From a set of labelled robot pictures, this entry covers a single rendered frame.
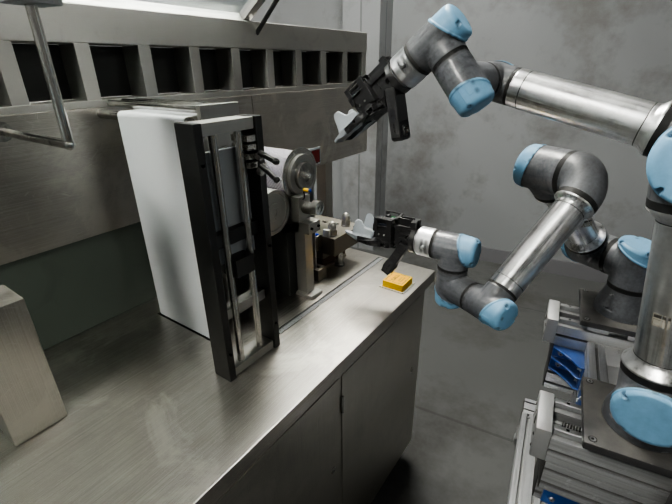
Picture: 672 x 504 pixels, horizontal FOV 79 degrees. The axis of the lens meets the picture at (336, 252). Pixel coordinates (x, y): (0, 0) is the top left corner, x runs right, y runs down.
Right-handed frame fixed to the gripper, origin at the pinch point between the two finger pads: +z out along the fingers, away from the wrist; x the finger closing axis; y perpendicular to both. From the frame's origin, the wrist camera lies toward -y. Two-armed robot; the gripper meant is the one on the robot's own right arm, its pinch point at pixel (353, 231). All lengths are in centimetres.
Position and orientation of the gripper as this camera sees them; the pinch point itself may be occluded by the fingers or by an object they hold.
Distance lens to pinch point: 117.9
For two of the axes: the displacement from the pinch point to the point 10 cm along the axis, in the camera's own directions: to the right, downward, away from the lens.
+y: -0.1, -9.1, -4.1
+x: -5.7, 3.5, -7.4
